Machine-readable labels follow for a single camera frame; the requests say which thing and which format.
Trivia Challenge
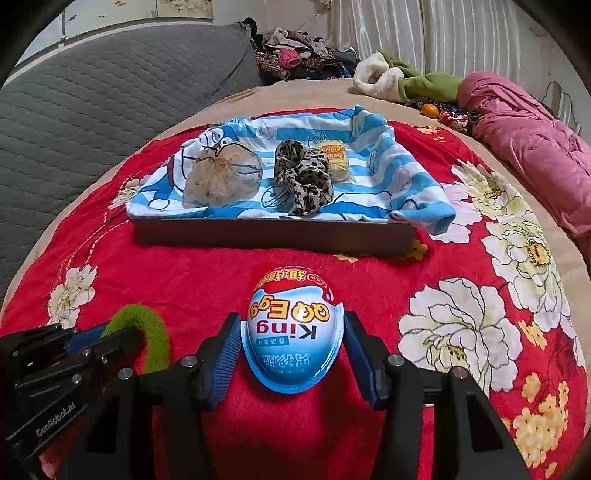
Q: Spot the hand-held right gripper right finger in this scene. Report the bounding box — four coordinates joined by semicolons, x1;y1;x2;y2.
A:
344;310;532;480

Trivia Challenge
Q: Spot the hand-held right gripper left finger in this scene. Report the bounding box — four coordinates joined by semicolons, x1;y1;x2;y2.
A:
69;311;243;480

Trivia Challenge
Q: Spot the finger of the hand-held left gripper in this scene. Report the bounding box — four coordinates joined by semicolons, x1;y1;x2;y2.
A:
14;330;144;407
0;323;112;370

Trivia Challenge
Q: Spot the green fuzzy hair tie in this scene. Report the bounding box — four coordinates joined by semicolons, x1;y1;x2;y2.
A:
100;304;171;374

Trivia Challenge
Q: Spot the blue white toy egg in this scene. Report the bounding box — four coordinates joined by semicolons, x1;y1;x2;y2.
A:
241;264;345;395

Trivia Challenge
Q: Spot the brown shallow box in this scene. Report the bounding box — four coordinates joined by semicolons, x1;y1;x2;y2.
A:
131;217;416;258

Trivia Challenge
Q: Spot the pink sheer scrunchie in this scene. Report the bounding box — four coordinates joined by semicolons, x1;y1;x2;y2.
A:
183;144;264;208

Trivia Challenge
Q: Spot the leopard print scrunchie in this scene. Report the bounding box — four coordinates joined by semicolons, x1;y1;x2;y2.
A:
273;138;334;217

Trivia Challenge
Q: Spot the red floral blanket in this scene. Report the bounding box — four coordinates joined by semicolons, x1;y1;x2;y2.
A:
0;108;587;480

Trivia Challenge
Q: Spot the blue striped cartoon cloth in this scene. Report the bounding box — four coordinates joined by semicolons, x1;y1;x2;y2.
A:
127;105;457;236

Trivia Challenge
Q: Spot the yellow snack packet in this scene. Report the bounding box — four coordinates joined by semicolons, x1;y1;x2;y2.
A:
316;141;354;183

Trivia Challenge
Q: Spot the grey quilted headboard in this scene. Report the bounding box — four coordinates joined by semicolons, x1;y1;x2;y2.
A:
0;22;264;301

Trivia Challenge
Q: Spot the red white snack packet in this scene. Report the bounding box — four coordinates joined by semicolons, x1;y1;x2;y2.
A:
438;110;472;134

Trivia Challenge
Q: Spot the pink duvet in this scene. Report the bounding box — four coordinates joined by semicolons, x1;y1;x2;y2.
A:
457;71;591;238

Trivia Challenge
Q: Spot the green white plush garment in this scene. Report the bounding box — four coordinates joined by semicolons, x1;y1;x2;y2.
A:
353;51;465;104

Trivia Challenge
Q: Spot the pile of clothes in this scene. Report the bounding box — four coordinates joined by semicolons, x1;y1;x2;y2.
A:
252;28;361;86

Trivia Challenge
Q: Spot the white curtain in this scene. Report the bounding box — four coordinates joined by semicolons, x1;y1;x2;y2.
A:
330;0;532;77

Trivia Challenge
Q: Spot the white ornate frame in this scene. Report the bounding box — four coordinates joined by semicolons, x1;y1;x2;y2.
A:
542;80;583;134

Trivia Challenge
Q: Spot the floral wall poster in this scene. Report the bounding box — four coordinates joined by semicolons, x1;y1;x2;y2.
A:
154;0;218;21

